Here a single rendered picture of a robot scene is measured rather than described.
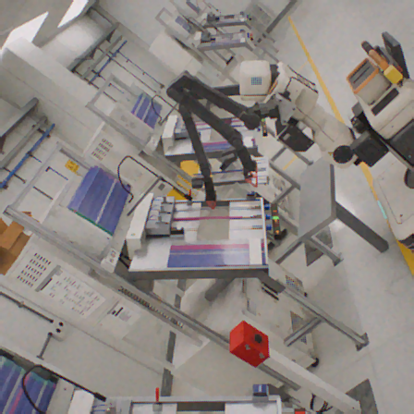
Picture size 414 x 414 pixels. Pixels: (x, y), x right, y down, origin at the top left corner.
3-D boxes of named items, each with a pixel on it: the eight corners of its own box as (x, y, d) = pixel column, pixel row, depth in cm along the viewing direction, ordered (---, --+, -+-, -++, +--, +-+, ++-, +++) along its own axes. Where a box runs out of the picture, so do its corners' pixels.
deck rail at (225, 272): (268, 274, 246) (268, 265, 243) (268, 277, 244) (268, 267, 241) (130, 277, 251) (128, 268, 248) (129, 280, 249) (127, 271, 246)
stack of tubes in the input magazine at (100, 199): (130, 188, 297) (93, 163, 289) (113, 235, 254) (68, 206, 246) (119, 201, 303) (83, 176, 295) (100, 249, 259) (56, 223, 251)
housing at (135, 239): (156, 212, 307) (153, 192, 300) (143, 259, 266) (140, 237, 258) (143, 213, 308) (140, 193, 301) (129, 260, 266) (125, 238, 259)
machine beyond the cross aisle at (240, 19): (277, 37, 874) (194, -36, 817) (281, 48, 804) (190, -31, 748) (229, 93, 933) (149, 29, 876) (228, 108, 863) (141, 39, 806)
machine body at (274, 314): (309, 285, 336) (241, 237, 317) (323, 365, 276) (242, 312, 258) (247, 335, 364) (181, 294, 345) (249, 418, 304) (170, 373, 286)
